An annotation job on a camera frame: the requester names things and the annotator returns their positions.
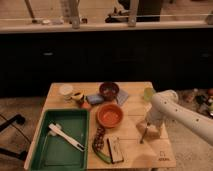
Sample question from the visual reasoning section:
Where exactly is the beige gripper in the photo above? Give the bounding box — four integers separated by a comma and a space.
136, 120, 161, 139

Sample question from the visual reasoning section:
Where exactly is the silver metal fork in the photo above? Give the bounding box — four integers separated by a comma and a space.
140, 127, 148, 144

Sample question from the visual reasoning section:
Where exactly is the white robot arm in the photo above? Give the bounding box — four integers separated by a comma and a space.
140, 90, 213, 146

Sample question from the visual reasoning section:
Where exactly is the orange red bowl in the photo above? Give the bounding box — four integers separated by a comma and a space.
96, 104, 123, 128

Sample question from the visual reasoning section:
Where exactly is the dark maroon bowl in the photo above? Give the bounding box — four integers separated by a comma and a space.
99, 82, 119, 101

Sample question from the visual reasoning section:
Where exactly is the light green plastic cup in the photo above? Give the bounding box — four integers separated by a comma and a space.
144, 88, 156, 102

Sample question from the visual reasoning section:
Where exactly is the wooden block with black edge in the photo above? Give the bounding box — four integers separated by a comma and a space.
107, 137, 124, 164

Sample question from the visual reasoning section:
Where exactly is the grey folded cloth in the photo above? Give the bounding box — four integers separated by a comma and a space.
116, 89, 129, 106

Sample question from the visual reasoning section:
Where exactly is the brown beaded trivet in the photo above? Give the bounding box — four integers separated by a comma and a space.
93, 127, 105, 151

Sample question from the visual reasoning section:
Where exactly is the small orange object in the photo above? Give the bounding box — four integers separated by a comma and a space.
82, 102, 91, 110

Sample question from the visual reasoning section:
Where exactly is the white cup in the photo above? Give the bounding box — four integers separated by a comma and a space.
59, 84, 73, 100

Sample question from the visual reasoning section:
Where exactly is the green plastic tray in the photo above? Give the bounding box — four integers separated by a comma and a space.
29, 109, 89, 171

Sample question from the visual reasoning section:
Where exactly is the black chair base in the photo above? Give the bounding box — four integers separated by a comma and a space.
0, 114, 29, 161

